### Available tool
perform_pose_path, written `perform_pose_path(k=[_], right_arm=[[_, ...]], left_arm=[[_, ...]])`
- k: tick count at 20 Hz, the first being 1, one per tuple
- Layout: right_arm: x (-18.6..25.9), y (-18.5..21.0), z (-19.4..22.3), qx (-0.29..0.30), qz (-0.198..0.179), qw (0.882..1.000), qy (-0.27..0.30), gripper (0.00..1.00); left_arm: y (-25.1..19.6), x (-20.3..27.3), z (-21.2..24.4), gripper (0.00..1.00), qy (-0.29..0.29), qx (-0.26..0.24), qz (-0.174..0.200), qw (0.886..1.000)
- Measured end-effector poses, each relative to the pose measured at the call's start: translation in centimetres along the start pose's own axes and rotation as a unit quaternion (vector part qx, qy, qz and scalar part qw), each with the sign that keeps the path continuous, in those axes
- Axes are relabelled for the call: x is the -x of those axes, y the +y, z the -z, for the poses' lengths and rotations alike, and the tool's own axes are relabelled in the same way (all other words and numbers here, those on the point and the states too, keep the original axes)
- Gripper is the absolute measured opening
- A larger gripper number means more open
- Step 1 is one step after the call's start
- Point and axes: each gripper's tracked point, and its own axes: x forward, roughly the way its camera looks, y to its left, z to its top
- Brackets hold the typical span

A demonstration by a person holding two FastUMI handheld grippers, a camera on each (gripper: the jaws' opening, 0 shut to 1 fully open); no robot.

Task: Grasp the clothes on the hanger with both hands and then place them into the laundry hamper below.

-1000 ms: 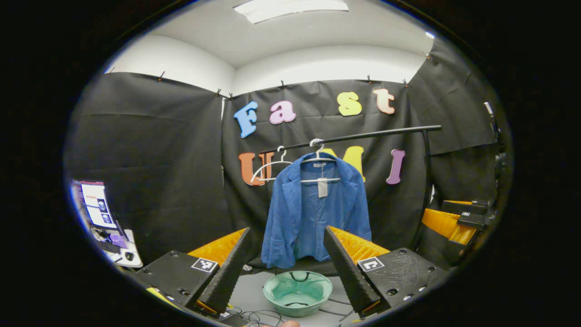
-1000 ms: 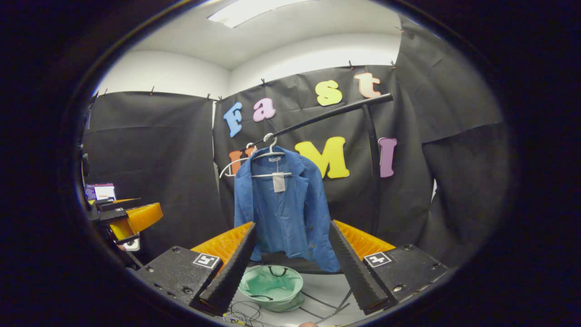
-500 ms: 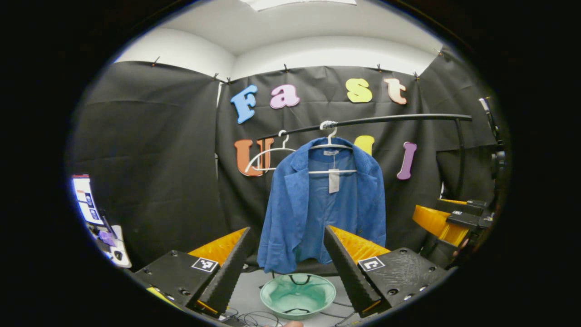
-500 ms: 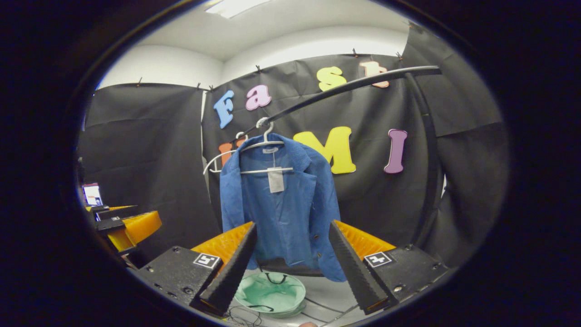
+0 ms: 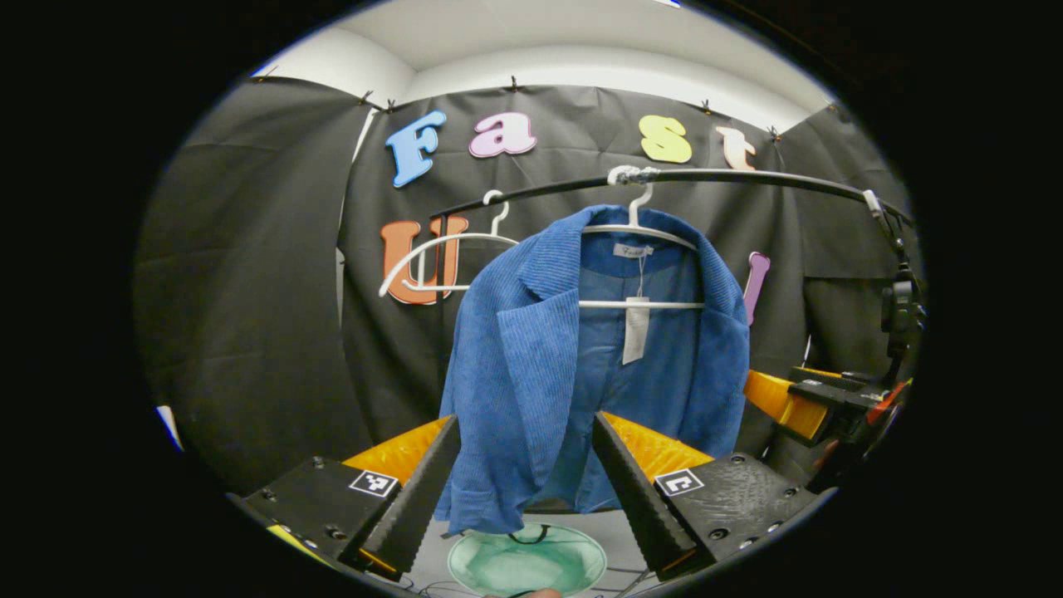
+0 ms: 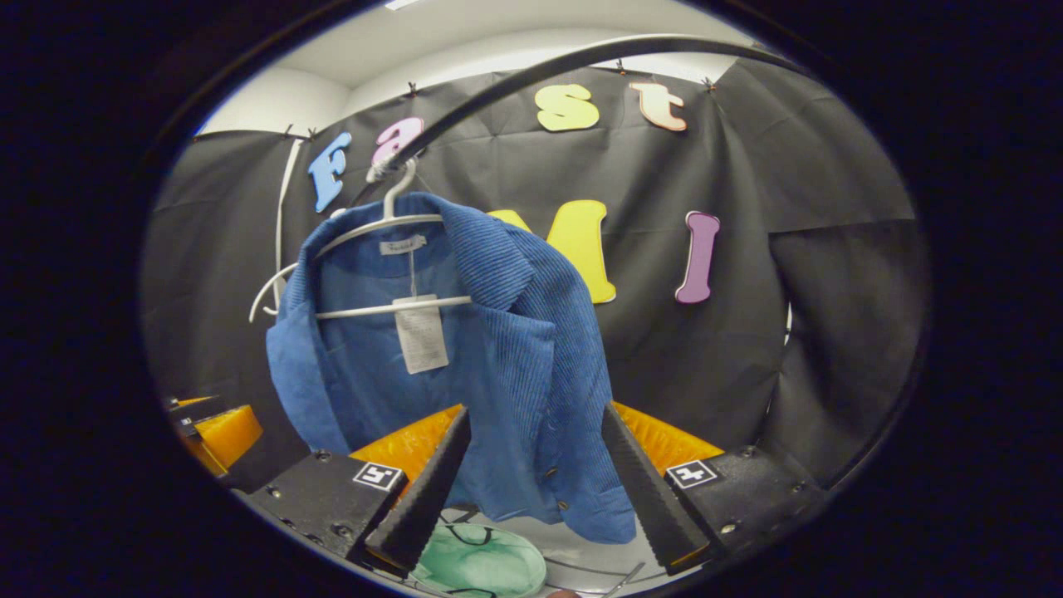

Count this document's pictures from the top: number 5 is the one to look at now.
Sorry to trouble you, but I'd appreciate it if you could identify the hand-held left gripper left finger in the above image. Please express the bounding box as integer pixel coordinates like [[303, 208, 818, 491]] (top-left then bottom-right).
[[228, 415, 463, 582]]

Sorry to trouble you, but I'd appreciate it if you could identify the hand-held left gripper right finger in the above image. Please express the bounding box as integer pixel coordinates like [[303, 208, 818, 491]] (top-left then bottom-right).
[[591, 411, 833, 582]]

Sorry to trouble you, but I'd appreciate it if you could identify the green laundry hamper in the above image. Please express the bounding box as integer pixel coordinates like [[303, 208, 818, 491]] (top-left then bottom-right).
[[447, 522, 608, 598]]

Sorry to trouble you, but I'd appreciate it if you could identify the blue corduroy jacket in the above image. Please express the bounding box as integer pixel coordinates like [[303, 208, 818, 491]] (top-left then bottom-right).
[[434, 205, 751, 537]]

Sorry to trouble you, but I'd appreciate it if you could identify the white clothes hanger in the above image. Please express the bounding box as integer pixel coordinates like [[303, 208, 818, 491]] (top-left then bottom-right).
[[579, 166, 707, 311], [379, 189, 521, 298]]

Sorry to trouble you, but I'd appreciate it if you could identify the black clothes rack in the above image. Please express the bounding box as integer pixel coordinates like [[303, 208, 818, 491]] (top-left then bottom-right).
[[428, 166, 914, 354]]

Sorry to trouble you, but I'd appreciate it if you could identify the black backdrop cloth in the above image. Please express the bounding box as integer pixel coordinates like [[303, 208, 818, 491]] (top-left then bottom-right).
[[133, 75, 924, 499]]

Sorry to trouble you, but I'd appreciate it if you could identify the black cable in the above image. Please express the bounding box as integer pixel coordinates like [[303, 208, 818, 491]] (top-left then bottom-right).
[[610, 567, 655, 597]]

